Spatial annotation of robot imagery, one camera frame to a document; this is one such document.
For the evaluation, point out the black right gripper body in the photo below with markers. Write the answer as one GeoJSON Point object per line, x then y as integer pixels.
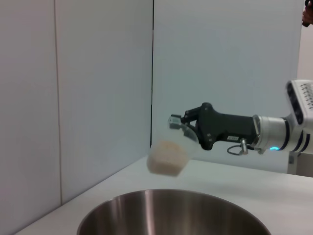
{"type": "Point", "coordinates": [227, 124]}

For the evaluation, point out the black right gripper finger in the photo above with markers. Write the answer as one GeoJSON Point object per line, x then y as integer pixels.
{"type": "Point", "coordinates": [187, 116]}
{"type": "Point", "coordinates": [192, 131]}

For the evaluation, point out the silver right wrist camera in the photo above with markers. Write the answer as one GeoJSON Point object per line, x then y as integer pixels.
{"type": "Point", "coordinates": [302, 100]}

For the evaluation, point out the stainless steel mixing bowl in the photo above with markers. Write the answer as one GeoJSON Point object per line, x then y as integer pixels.
{"type": "Point", "coordinates": [171, 215]}

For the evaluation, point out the clear plastic measuring cup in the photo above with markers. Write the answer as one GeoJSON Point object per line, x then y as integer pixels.
{"type": "Point", "coordinates": [176, 137]}

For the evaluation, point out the white rice heap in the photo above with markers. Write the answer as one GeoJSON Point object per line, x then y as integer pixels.
{"type": "Point", "coordinates": [166, 156]}

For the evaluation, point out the person in background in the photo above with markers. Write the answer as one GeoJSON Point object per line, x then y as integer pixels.
{"type": "Point", "coordinates": [308, 14]}

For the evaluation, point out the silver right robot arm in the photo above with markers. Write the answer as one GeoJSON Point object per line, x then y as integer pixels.
{"type": "Point", "coordinates": [276, 132]}

